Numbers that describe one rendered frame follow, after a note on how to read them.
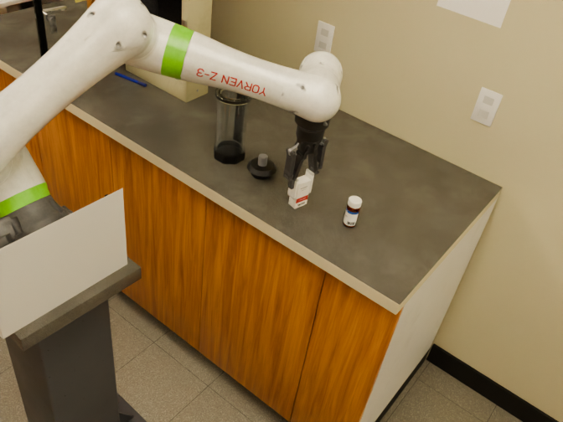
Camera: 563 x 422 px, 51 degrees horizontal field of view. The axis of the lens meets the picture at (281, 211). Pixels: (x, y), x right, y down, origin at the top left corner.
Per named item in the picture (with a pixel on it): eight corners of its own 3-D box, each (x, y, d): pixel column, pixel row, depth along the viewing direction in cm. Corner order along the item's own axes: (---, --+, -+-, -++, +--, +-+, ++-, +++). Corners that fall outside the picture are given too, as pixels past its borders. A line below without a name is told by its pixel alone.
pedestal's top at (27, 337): (23, 352, 127) (20, 340, 124) (-51, 273, 141) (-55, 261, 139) (142, 278, 147) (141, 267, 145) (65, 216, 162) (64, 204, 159)
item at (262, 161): (259, 161, 186) (261, 143, 182) (281, 174, 182) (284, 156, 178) (240, 172, 180) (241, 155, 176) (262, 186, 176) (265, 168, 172)
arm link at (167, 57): (94, 52, 124) (110, -5, 123) (106, 59, 137) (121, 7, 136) (178, 79, 126) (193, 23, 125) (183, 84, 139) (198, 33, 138)
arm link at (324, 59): (347, 47, 147) (303, 40, 147) (346, 69, 137) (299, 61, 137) (336, 97, 155) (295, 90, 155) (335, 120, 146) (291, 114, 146)
